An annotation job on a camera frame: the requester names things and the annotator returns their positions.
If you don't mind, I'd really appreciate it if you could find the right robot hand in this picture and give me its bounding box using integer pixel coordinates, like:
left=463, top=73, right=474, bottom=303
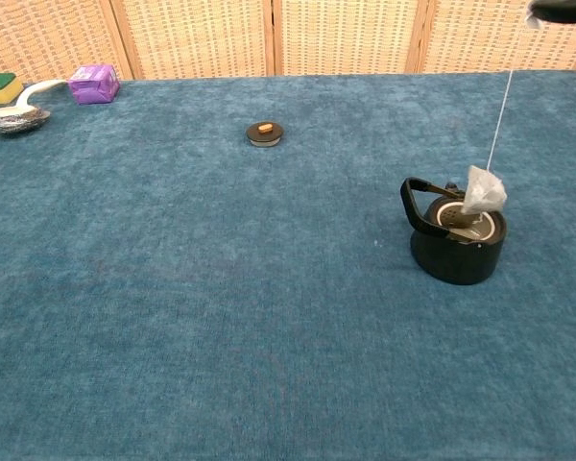
left=529, top=0, right=576, bottom=26

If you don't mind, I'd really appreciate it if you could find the pyramid tea bag with string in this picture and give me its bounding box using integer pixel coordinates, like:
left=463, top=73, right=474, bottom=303
left=461, top=10, right=543, bottom=216

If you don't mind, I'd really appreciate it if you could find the black lid with orange knob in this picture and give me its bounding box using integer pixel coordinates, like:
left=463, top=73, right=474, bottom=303
left=245, top=121, right=285, bottom=149

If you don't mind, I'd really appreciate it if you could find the wicker folding screen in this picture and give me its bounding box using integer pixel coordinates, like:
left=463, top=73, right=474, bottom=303
left=0, top=0, right=576, bottom=85

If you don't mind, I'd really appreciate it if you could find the blue table cloth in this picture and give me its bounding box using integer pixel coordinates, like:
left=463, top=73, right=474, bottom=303
left=0, top=69, right=576, bottom=461

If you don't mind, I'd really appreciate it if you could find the purple box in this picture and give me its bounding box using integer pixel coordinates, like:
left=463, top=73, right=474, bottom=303
left=67, top=63, right=121, bottom=106

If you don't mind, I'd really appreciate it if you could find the white plastic spoon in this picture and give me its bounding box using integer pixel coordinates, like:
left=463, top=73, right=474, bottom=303
left=0, top=79, right=69, bottom=121

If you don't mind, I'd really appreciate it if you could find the black teapot with handle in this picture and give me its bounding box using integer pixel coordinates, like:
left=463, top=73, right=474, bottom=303
left=399, top=177, right=508, bottom=286

